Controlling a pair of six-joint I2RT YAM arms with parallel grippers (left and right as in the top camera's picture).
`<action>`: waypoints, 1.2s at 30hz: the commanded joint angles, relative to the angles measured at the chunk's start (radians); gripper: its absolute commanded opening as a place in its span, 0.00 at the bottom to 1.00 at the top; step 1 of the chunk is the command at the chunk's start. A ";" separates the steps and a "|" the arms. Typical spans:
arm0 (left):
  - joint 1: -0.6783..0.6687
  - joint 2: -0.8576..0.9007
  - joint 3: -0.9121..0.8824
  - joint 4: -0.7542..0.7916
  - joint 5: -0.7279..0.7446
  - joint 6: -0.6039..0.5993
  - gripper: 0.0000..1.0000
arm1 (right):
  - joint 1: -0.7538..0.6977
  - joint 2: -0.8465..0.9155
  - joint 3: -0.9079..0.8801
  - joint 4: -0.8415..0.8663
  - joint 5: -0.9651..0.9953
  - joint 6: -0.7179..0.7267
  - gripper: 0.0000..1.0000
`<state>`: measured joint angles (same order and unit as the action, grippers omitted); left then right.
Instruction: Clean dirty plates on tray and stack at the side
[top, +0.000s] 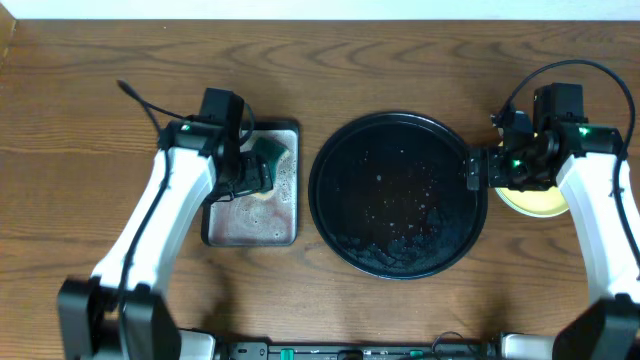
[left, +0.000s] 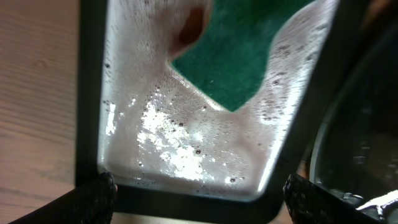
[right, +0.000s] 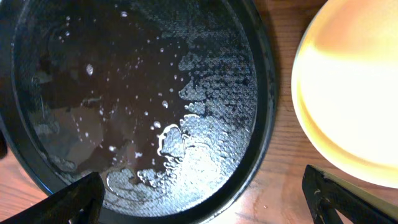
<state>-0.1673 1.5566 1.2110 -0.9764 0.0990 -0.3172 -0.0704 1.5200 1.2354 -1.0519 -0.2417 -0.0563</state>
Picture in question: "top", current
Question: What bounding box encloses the green scrub sponge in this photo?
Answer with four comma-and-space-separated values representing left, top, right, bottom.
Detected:
251, 138, 289, 197

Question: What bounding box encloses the yellow plate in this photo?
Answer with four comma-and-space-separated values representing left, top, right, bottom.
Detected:
495, 187, 569, 218

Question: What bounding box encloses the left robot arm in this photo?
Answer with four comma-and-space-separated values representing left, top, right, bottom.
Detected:
57, 120, 288, 359

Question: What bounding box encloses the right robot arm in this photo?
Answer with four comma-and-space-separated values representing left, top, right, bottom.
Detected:
466, 111, 639, 359

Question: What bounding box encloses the rectangular black soapy tray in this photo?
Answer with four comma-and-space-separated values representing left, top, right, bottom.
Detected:
200, 119, 300, 247

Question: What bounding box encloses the round black tray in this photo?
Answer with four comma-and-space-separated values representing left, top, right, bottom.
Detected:
308, 112, 488, 280

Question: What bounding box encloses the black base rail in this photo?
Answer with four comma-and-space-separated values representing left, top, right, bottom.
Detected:
174, 340, 556, 360

